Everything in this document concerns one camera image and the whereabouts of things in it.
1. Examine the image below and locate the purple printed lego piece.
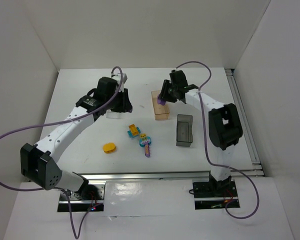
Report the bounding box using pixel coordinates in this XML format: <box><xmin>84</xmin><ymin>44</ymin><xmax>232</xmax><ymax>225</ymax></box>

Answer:
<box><xmin>144</xmin><ymin>144</ymin><xmax>151</xmax><ymax>158</ymax></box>

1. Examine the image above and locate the smoky grey container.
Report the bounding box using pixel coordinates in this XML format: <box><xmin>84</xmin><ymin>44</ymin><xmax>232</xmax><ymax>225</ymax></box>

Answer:
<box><xmin>176</xmin><ymin>114</ymin><xmax>193</xmax><ymax>148</ymax></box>

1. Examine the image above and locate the teal frog oval lego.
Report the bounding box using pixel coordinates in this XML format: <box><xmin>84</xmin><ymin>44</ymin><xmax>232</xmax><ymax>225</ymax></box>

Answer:
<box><xmin>139</xmin><ymin>136</ymin><xmax>152</xmax><ymax>147</ymax></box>

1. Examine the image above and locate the aluminium rail right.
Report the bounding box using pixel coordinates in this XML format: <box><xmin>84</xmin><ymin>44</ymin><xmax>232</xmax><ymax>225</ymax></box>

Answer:
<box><xmin>224</xmin><ymin>68</ymin><xmax>265</xmax><ymax>177</ymax></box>

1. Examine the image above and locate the yellow arched lego brick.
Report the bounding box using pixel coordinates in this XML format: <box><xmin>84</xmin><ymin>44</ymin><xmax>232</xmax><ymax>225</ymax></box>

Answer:
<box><xmin>128</xmin><ymin>124</ymin><xmax>139</xmax><ymax>137</ymax></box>

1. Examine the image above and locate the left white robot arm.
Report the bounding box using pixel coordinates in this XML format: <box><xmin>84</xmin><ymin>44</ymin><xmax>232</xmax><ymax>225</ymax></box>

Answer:
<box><xmin>20</xmin><ymin>73</ymin><xmax>133</xmax><ymax>199</ymax></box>

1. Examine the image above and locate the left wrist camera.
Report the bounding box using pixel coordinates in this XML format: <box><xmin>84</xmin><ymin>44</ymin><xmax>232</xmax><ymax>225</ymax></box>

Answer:
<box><xmin>111</xmin><ymin>72</ymin><xmax>128</xmax><ymax>85</ymax></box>

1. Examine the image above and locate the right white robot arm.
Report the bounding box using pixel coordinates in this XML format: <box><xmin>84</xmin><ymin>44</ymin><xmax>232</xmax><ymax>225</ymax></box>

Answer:
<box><xmin>157</xmin><ymin>70</ymin><xmax>243</xmax><ymax>188</ymax></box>

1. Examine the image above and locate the clear plastic container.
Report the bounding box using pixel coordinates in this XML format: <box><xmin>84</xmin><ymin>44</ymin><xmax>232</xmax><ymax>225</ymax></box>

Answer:
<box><xmin>106</xmin><ymin>110</ymin><xmax>122</xmax><ymax>120</ymax></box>

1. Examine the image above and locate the yellow rounded lego brick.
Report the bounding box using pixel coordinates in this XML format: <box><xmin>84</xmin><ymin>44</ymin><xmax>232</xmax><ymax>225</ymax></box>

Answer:
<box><xmin>102</xmin><ymin>142</ymin><xmax>117</xmax><ymax>154</ymax></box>

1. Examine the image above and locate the purple curved lego brick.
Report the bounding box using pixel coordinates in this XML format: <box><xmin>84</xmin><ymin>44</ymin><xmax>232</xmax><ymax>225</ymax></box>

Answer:
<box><xmin>157</xmin><ymin>98</ymin><xmax>166</xmax><ymax>106</ymax></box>

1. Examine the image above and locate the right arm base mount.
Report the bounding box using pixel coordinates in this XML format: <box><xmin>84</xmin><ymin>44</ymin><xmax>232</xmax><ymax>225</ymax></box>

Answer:
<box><xmin>188</xmin><ymin>181</ymin><xmax>240</xmax><ymax>210</ymax></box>

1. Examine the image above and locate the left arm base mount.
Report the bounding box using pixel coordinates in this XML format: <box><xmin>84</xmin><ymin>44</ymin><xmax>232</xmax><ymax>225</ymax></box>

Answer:
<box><xmin>57</xmin><ymin>181</ymin><xmax>106</xmax><ymax>213</ymax></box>

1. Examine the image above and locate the orange transparent container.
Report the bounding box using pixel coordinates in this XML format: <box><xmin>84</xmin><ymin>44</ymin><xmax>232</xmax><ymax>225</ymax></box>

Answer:
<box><xmin>151</xmin><ymin>90</ymin><xmax>170</xmax><ymax>121</ymax></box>

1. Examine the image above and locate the teal lego brick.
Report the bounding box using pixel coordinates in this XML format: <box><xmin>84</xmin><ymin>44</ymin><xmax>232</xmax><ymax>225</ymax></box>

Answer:
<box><xmin>127</xmin><ymin>127</ymin><xmax>141</xmax><ymax>138</ymax></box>

